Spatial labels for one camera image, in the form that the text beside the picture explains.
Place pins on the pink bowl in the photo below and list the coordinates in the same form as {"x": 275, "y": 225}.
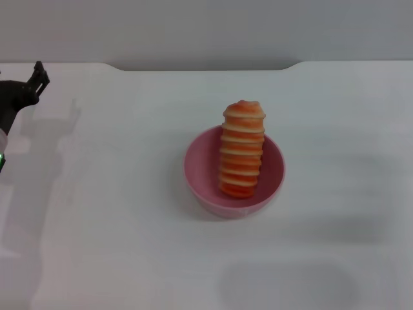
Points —
{"x": 200, "y": 174}

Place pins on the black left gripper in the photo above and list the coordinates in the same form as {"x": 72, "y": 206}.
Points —
{"x": 13, "y": 100}

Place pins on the orange ridged bread loaf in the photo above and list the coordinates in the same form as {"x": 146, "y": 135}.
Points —
{"x": 242, "y": 151}

